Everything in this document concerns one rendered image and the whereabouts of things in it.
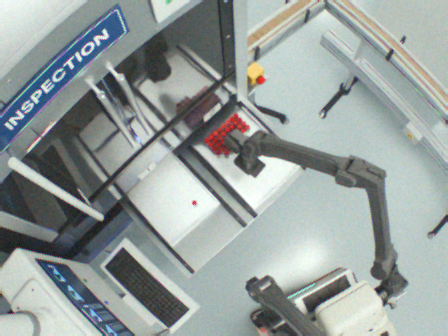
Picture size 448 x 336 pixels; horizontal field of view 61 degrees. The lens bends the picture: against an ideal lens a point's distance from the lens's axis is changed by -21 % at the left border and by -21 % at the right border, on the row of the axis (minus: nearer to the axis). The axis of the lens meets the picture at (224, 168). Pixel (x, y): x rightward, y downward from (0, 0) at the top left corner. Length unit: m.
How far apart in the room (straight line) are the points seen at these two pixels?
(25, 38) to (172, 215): 1.24
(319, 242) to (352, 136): 0.72
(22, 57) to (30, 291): 0.72
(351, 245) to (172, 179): 1.33
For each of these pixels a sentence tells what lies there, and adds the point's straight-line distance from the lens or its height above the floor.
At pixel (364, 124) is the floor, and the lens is 3.04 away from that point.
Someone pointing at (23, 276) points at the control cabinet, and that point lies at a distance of 1.36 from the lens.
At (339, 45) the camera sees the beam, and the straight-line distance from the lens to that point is 2.62.
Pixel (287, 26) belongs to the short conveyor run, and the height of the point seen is 0.93.
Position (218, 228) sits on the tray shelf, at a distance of 1.88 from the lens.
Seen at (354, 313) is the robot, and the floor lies 1.38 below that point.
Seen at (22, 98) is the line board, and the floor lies 2.00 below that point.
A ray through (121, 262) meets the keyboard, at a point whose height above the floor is 0.83.
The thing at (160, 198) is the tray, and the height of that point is 0.88.
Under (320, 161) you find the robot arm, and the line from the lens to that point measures 1.41.
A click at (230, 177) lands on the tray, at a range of 1.91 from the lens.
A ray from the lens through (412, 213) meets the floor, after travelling 3.00.
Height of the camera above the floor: 2.74
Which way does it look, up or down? 75 degrees down
